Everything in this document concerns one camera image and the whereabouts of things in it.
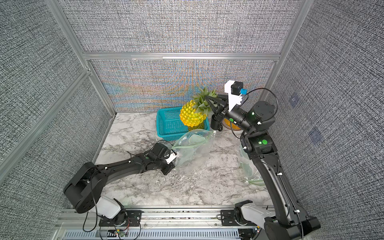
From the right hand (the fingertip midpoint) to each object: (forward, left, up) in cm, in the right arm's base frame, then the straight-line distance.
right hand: (210, 91), depth 51 cm
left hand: (-5, +16, -50) cm, 52 cm away
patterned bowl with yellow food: (+28, -20, -52) cm, 62 cm away
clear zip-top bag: (+3, +6, -45) cm, 45 cm away
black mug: (+27, -10, -50) cm, 57 cm away
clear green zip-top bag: (-5, -28, -56) cm, 63 cm away
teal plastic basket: (+28, +22, -55) cm, 65 cm away
